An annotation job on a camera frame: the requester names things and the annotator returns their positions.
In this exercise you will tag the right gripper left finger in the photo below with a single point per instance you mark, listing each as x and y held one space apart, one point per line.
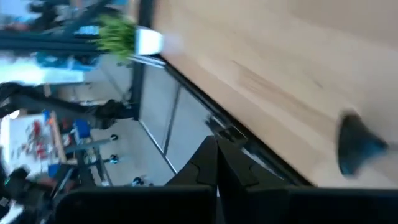
202 168

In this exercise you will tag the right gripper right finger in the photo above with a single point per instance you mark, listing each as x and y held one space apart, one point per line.
233 168

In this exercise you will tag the black candlestick holder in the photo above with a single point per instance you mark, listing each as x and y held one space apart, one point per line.
357 146

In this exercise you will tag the black wheeled cart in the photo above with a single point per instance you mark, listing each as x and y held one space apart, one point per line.
93 146

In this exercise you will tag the black floor stand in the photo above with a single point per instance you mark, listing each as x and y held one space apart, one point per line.
62 105

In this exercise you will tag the green potted plant white pot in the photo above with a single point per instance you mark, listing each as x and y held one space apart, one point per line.
119 35

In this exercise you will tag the white cluttered table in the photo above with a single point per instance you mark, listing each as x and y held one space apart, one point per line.
28 140

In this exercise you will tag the black aluminium table frame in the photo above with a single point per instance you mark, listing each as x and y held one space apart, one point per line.
273 162

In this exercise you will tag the black frame crossbar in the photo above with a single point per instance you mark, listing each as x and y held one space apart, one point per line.
46 42

